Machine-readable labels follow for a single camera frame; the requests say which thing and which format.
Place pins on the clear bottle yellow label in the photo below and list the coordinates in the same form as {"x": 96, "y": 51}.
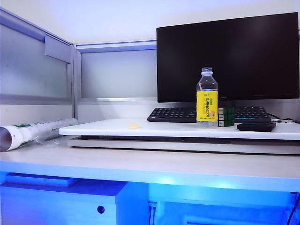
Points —
{"x": 207, "y": 107}

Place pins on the small beige eraser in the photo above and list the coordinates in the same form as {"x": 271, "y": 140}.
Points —
{"x": 134, "y": 125}

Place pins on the black computer keyboard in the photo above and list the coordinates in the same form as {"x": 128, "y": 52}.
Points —
{"x": 171, "y": 114}

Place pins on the white flat board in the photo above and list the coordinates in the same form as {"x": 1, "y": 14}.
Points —
{"x": 105, "y": 129}

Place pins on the grey flat base board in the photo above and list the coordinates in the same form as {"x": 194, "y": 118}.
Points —
{"x": 187, "y": 146}

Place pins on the black rubik's cube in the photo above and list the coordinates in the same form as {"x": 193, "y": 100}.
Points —
{"x": 227, "y": 117}

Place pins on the black computer monitor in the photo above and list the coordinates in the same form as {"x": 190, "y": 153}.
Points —
{"x": 234, "y": 58}

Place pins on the black smartphone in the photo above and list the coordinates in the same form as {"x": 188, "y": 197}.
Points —
{"x": 255, "y": 127}

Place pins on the crumpled clear plastic wrap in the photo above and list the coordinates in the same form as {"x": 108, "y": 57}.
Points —
{"x": 48, "y": 142}

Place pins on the grey partition hanger plate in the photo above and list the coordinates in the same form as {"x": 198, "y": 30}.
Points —
{"x": 57, "y": 48}

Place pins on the rolled white green poster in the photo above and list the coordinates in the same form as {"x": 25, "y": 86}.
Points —
{"x": 21, "y": 136}

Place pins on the white desk cabinet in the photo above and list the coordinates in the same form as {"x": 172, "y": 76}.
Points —
{"x": 47, "y": 206}

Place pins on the grey cubicle partition frame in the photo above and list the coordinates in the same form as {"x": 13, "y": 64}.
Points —
{"x": 77, "y": 82}

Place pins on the white wall socket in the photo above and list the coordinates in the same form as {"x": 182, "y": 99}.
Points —
{"x": 153, "y": 207}

